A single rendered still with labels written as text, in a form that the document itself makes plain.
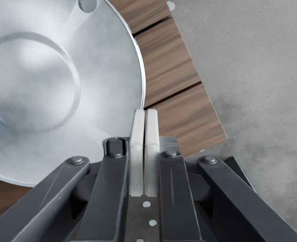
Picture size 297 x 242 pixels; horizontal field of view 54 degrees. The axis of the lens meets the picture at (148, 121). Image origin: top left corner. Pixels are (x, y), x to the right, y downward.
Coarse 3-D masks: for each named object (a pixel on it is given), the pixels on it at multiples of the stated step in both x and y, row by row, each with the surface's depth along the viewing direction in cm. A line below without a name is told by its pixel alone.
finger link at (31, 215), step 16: (80, 160) 14; (48, 176) 12; (64, 176) 12; (80, 176) 13; (32, 192) 11; (48, 192) 11; (64, 192) 12; (16, 208) 10; (32, 208) 10; (48, 208) 11; (64, 208) 12; (80, 208) 14; (0, 224) 9; (16, 224) 9; (32, 224) 10; (48, 224) 11; (64, 224) 12; (0, 240) 9; (16, 240) 9; (32, 240) 10; (48, 240) 11; (64, 240) 12
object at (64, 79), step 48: (0, 0) 34; (48, 0) 34; (0, 48) 35; (48, 48) 35; (96, 48) 36; (0, 96) 37; (48, 96) 37; (96, 96) 38; (0, 144) 40; (48, 144) 40; (96, 144) 40
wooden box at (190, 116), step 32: (128, 0) 36; (160, 0) 36; (160, 32) 38; (160, 64) 39; (192, 64) 39; (160, 96) 40; (192, 96) 40; (160, 128) 42; (192, 128) 42; (0, 192) 45
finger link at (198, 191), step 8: (160, 136) 18; (168, 136) 18; (160, 144) 17; (168, 144) 17; (176, 144) 17; (160, 152) 16; (192, 168) 14; (192, 176) 14; (200, 176) 14; (192, 184) 14; (200, 184) 14; (208, 184) 14; (192, 192) 14; (200, 192) 14; (208, 192) 14; (200, 200) 14; (208, 200) 14
